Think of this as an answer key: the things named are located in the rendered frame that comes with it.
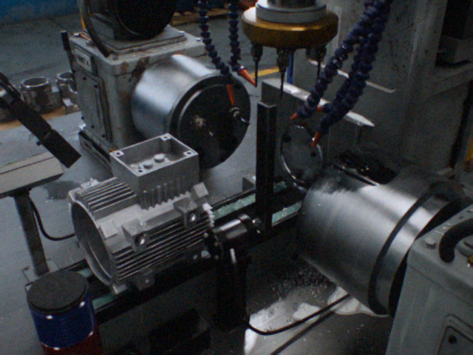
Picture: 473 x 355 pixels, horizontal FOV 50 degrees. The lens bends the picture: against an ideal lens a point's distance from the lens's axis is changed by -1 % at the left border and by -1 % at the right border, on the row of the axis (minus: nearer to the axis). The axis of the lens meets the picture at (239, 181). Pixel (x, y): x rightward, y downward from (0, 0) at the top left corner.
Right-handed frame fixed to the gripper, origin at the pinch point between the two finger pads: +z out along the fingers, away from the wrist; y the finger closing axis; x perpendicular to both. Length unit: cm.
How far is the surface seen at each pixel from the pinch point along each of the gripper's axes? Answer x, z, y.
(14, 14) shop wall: -64, 162, 549
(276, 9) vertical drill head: -42.8, 5.5, -8.2
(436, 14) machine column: -64, 19, -24
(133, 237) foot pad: 1.9, 12.6, -15.8
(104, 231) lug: 4.4, 9.9, -13.2
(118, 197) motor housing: -0.9, 10.4, -8.9
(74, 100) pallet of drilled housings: -24, 117, 224
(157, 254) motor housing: 1.3, 20.0, -15.2
